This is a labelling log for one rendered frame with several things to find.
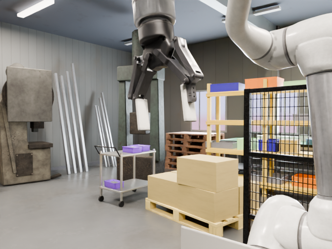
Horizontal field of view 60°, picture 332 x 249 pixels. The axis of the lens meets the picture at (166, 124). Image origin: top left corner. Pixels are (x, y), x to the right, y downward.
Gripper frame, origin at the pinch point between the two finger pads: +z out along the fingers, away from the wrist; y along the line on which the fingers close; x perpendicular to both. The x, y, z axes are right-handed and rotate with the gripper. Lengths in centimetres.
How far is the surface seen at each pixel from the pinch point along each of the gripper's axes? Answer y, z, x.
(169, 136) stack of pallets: 495, -35, -499
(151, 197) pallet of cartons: 284, 70, -238
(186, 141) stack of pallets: 444, -17, -508
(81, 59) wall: 669, -275, -356
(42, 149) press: 580, -25, -200
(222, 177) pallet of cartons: 158, 41, -240
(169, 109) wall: 583, -126, -600
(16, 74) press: 535, -170, -141
